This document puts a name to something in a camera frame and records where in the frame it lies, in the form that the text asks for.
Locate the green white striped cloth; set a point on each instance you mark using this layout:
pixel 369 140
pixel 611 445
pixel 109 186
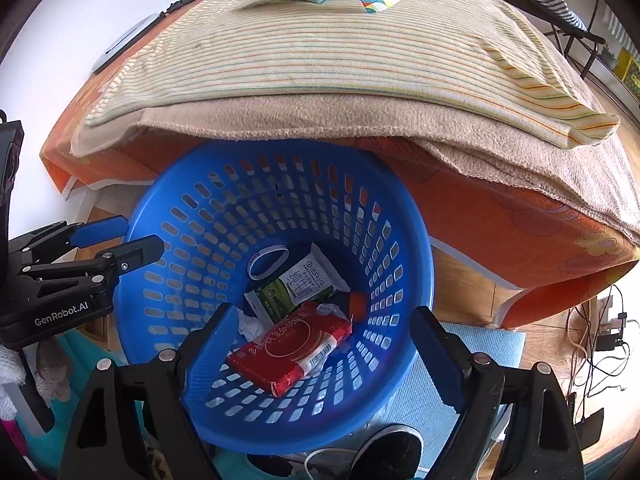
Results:
pixel 616 27

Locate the blue plastic basket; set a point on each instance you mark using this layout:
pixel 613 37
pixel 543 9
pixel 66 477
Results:
pixel 225 210

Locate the blue white striped garment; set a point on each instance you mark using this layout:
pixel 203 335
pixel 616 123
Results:
pixel 560 7

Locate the black power adapter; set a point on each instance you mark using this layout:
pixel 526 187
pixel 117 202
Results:
pixel 607 342

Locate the black shoe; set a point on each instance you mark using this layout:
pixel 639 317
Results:
pixel 385 452

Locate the light blue mat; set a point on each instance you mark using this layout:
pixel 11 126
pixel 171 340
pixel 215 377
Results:
pixel 490 345

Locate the green milk carton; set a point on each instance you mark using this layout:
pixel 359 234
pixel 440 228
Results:
pixel 295 285

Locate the yellow bag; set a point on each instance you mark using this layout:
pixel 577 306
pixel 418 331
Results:
pixel 631 65

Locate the red paper carton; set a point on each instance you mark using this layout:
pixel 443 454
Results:
pixel 285 345

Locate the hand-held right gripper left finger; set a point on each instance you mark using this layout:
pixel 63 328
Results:
pixel 215 355

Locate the orange flowered mattress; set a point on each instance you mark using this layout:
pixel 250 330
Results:
pixel 500 220

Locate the black folding chair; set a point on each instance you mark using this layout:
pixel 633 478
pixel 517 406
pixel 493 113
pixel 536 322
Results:
pixel 560 25

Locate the white power strip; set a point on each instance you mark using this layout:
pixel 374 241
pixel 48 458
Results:
pixel 606 310

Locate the striped yellow blanket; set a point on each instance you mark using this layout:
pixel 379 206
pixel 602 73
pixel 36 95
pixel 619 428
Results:
pixel 325 60

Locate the beige fleece blanket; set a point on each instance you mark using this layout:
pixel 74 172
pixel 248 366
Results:
pixel 300 120

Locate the brown fuzzy item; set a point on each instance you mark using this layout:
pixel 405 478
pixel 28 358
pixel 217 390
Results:
pixel 52 365

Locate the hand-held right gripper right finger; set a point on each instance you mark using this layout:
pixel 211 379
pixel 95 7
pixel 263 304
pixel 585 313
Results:
pixel 440 360

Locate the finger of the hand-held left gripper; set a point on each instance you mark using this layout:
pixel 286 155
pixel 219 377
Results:
pixel 100 232
pixel 135 255

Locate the white tape roll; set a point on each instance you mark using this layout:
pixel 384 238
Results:
pixel 282 255

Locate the pink cloth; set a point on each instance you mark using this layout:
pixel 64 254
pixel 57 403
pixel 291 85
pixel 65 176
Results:
pixel 12 445

